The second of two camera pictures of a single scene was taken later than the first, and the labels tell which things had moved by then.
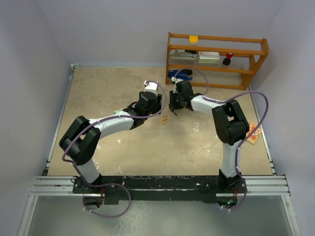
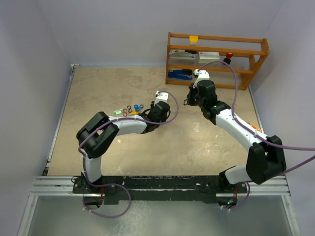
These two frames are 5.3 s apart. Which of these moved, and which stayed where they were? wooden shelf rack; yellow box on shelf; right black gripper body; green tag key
Moved: right black gripper body
Stayed: wooden shelf rack; green tag key; yellow box on shelf
